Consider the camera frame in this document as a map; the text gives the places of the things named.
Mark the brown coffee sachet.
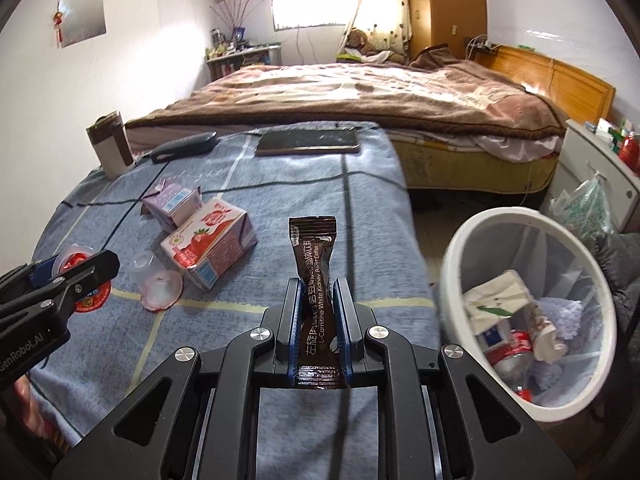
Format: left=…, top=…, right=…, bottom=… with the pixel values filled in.
left=288, top=216, right=344, bottom=390

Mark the red lidded plastic cup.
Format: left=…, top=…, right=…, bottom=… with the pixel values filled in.
left=51, top=244, right=119, bottom=313

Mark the clear plastic jelly cup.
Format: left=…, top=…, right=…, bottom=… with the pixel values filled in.
left=128, top=250, right=183, bottom=312

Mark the paper bag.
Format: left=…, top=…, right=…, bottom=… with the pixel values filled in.
left=463, top=270, right=534, bottom=352

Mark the strawberry milk carton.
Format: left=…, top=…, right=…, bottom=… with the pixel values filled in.
left=160, top=198, right=257, bottom=290

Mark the purple milk carton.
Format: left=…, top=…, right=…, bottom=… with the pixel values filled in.
left=141, top=179, right=204, bottom=233

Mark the patterned paper cup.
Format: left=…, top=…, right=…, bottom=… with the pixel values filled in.
left=526, top=304, right=568, bottom=364

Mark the white foam fruit net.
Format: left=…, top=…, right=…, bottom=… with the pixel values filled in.
left=529, top=296, right=586, bottom=391

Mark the clear plastic bottle red cap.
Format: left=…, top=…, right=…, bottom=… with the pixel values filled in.
left=485, top=330, right=534, bottom=402

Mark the blue plaid table cloth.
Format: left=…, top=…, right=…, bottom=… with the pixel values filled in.
left=27, top=120, right=442, bottom=480

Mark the black smartphone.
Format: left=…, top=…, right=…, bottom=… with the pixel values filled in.
left=255, top=127, right=360, bottom=156

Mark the brown white coffee box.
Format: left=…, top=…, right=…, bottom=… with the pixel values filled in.
left=86, top=110, right=134, bottom=180

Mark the bed with brown blanket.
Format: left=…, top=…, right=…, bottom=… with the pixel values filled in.
left=126, top=46, right=567, bottom=194

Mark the green plastic bag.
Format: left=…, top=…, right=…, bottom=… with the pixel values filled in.
left=550, top=171, right=614, bottom=247

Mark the teddy bear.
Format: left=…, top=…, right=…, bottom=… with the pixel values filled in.
left=343, top=28, right=405, bottom=65

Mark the white nightstand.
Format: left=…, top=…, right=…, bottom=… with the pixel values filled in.
left=541, top=119, right=640, bottom=233

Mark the cluttered side desk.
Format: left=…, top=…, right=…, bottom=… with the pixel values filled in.
left=206, top=44, right=282, bottom=81

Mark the patterned curtain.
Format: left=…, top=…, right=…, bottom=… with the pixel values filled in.
left=352, top=0, right=412, bottom=56

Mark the window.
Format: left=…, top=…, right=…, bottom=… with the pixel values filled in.
left=270, top=0, right=359, bottom=32

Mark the wooden headboard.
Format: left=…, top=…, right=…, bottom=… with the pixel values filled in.
left=473, top=46, right=615, bottom=124

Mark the red bottle on nightstand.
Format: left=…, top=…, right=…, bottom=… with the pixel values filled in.
left=618, top=132, right=640, bottom=174

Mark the wooden wardrobe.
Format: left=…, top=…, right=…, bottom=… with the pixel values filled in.
left=409, top=0, right=487, bottom=58

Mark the silver wall poster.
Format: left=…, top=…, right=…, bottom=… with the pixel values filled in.
left=53, top=0, right=106, bottom=48

